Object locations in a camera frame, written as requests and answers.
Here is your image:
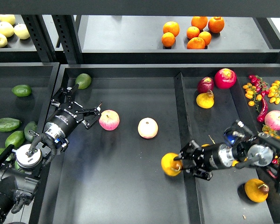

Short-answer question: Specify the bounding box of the pale yellow pear middle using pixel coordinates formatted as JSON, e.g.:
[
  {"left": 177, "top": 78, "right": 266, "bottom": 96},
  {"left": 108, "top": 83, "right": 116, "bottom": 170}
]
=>
[{"left": 0, "top": 21, "right": 14, "bottom": 38}]

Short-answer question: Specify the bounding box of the yellow cherry tomato bunch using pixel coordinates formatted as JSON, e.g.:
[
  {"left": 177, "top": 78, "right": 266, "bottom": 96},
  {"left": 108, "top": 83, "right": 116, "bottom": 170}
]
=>
[{"left": 268, "top": 80, "right": 280, "bottom": 105}]

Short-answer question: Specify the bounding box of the green avocado at tray corner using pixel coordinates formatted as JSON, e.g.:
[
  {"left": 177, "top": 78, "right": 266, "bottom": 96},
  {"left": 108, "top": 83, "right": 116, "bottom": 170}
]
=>
[{"left": 75, "top": 73, "right": 92, "bottom": 90}]

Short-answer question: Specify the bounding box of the black tray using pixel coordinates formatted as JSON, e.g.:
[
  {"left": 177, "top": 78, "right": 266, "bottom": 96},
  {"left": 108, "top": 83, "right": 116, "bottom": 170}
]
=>
[
  {"left": 38, "top": 64, "right": 280, "bottom": 224},
  {"left": 0, "top": 62, "right": 60, "bottom": 224}
]

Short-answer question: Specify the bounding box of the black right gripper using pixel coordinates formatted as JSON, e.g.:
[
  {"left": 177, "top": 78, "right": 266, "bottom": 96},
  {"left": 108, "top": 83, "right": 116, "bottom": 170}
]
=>
[{"left": 173, "top": 140, "right": 233, "bottom": 180}]

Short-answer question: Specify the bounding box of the black centre tray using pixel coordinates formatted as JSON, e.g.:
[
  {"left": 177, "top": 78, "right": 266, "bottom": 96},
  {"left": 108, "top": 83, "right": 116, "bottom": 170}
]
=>
[{"left": 38, "top": 64, "right": 280, "bottom": 224}]

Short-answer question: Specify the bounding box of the bright red apple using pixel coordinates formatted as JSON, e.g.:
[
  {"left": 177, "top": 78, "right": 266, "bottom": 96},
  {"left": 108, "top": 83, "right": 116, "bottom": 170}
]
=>
[{"left": 214, "top": 68, "right": 237, "bottom": 89}]

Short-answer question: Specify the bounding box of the black left tray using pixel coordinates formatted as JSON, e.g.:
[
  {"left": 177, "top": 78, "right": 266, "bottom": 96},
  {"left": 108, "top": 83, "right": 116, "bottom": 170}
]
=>
[{"left": 0, "top": 62, "right": 60, "bottom": 224}]

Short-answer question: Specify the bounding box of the green avocado by tray wall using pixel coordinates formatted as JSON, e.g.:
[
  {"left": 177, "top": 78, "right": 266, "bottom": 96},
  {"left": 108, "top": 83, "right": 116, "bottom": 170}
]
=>
[{"left": 24, "top": 121, "right": 37, "bottom": 142}]

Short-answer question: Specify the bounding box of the orange on shelf lower left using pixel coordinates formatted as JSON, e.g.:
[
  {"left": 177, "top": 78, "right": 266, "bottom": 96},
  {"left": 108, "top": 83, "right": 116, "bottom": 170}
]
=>
[{"left": 161, "top": 32, "right": 175, "bottom": 47}]

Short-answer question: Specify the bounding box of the mixed cherry tomatoes right edge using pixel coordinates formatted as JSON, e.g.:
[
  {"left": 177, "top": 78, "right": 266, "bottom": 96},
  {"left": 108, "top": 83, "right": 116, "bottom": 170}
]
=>
[{"left": 262, "top": 125, "right": 280, "bottom": 165}]

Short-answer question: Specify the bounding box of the orange on shelf front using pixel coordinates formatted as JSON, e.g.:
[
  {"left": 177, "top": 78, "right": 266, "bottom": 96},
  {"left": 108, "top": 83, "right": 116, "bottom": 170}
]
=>
[{"left": 187, "top": 37, "right": 206, "bottom": 49}]

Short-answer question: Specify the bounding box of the pink apple right side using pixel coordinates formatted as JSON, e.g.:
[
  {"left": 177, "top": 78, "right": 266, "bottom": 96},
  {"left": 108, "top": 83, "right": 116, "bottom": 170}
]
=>
[{"left": 265, "top": 110, "right": 280, "bottom": 131}]

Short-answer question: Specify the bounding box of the yellow pear under right arm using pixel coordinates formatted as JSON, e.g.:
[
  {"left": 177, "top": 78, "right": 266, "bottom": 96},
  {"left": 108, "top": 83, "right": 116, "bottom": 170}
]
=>
[{"left": 232, "top": 158, "right": 247, "bottom": 167}]

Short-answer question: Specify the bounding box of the green avocado upper left tray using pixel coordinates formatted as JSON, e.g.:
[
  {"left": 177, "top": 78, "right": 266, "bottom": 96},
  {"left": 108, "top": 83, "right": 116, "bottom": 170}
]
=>
[{"left": 12, "top": 84, "right": 32, "bottom": 97}]

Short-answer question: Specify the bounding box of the black shelf post centre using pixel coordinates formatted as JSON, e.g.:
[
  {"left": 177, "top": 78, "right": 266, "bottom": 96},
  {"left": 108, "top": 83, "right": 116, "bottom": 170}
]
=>
[{"left": 52, "top": 15, "right": 84, "bottom": 64}]

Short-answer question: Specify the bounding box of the red cherry tomato bunch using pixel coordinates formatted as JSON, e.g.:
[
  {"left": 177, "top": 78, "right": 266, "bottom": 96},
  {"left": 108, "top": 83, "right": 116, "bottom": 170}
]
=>
[{"left": 247, "top": 75, "right": 269, "bottom": 97}]

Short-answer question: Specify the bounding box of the pale pink apple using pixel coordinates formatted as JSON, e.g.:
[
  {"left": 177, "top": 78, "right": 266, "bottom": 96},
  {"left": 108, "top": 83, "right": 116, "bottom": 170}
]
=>
[{"left": 137, "top": 118, "right": 158, "bottom": 139}]

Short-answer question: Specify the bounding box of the black shelf post left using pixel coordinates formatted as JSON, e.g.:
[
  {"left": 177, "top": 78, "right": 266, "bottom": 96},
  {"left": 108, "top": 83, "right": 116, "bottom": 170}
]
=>
[{"left": 21, "top": 14, "right": 57, "bottom": 63}]

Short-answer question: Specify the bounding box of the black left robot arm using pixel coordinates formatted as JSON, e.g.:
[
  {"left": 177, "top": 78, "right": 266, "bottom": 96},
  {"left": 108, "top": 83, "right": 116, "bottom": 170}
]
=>
[{"left": 0, "top": 84, "right": 101, "bottom": 224}]

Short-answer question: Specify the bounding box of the pale yellow pear top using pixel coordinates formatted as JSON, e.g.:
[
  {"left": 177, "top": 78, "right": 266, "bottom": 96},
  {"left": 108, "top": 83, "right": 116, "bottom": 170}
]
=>
[{"left": 0, "top": 14, "right": 16, "bottom": 25}]

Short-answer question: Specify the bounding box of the dark red apple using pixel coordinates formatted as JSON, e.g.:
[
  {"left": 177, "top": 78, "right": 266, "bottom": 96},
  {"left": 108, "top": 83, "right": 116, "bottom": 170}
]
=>
[{"left": 197, "top": 77, "right": 214, "bottom": 93}]

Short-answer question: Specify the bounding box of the black shelf post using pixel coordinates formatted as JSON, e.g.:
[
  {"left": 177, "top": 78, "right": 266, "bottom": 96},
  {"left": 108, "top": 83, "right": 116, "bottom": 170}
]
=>
[
  {"left": 21, "top": 14, "right": 57, "bottom": 63},
  {"left": 52, "top": 15, "right": 84, "bottom": 64}
]

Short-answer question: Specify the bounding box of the red chili pepper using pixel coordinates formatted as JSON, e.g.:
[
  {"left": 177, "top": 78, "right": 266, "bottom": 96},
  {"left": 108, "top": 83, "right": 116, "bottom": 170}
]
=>
[{"left": 257, "top": 96, "right": 268, "bottom": 122}]

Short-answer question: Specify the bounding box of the black tray divider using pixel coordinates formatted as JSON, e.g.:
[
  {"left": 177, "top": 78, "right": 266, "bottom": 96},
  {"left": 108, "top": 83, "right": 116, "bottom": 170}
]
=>
[{"left": 174, "top": 73, "right": 205, "bottom": 224}]

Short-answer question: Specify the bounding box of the dark green avocado left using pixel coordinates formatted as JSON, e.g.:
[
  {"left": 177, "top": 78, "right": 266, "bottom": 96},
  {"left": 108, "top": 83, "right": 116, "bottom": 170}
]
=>
[{"left": 0, "top": 118, "right": 21, "bottom": 132}]

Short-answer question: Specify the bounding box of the orange cherry tomato bunch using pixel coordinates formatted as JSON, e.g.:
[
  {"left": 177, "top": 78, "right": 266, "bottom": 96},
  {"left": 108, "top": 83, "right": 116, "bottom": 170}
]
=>
[{"left": 242, "top": 83, "right": 262, "bottom": 106}]

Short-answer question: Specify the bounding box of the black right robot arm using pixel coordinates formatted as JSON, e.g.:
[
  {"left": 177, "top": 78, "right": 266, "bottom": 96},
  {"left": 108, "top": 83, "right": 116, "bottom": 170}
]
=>
[{"left": 173, "top": 120, "right": 280, "bottom": 193}]

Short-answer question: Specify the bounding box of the pale yellow pear right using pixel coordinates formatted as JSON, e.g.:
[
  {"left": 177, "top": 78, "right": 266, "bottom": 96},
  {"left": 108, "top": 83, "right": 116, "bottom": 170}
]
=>
[{"left": 14, "top": 23, "right": 30, "bottom": 40}]

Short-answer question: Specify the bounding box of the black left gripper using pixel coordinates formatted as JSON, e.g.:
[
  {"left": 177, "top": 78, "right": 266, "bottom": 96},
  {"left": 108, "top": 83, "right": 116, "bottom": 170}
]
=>
[{"left": 46, "top": 84, "right": 102, "bottom": 139}]

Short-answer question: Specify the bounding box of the pink red apple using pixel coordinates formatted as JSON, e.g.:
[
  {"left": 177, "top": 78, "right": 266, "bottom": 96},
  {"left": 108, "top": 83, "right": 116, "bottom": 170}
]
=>
[{"left": 99, "top": 110, "right": 120, "bottom": 131}]

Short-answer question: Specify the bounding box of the black upper shelf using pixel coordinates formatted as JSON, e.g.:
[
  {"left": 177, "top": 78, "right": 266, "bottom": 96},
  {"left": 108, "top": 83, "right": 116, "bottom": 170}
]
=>
[{"left": 0, "top": 15, "right": 280, "bottom": 64}]

